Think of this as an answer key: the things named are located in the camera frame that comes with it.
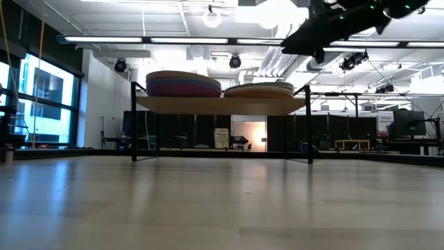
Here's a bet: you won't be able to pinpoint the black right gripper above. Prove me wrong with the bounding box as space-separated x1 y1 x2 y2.
280 4 393 65

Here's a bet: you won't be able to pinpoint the peach plate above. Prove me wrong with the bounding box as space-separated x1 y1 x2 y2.
145 70 219 83

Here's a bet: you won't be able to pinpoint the wooden shelf with black legs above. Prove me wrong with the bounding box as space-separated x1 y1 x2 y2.
130 81 314 165

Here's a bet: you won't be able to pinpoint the black ceiling spotlight cluster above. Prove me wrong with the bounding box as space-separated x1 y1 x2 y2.
375 83 395 95
339 51 370 73

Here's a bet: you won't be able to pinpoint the black metal gantry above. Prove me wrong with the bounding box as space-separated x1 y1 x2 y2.
310 91 361 121

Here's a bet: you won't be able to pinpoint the black round ceiling spotlight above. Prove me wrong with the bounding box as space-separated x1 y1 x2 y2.
114 58 128 74
228 53 242 69

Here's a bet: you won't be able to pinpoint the black partition screen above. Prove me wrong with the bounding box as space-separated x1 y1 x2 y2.
121 110 232 149
266 114 377 149

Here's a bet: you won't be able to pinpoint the white globe ceiling lamp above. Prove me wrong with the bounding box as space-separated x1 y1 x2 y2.
203 4 223 29

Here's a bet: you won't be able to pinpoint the low wooden bench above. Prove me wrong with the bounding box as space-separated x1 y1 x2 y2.
334 139 370 151

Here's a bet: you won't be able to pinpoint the white poster sign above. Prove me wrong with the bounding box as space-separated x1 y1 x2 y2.
377 112 395 138

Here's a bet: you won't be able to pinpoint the ceiling light strip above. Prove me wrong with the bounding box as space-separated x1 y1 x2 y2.
56 34 444 49

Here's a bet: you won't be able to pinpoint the black computer monitor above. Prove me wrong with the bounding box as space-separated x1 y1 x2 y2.
393 109 427 137

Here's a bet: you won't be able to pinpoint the pale yellow sign board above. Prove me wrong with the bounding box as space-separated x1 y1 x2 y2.
214 128 230 149

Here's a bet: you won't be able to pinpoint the black floor stand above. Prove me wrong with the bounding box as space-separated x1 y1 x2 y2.
99 115 122 149

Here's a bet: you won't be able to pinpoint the large window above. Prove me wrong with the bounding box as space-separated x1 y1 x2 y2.
0 51 84 149

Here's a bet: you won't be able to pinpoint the black table frame rails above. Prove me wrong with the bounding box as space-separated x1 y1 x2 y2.
0 147 444 169

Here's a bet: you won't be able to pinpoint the yellow hanging cord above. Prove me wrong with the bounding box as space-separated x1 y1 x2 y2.
31 0 48 149

